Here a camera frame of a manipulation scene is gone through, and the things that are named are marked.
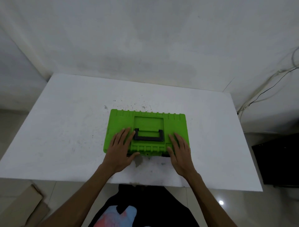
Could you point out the person's left forearm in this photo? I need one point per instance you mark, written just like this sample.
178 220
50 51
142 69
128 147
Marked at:
77 198

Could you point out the person's right forearm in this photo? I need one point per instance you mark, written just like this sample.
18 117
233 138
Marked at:
210 201

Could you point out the person's black clothing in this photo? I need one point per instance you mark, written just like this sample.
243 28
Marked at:
151 201

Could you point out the person's right hand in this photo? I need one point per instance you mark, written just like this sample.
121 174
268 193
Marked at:
182 159

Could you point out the person's left hand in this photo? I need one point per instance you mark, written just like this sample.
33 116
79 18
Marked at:
119 154

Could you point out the black toolbox with green lid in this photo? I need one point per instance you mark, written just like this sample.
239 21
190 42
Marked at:
149 124

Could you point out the brown cardboard piece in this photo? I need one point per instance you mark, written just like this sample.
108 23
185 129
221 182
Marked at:
21 208

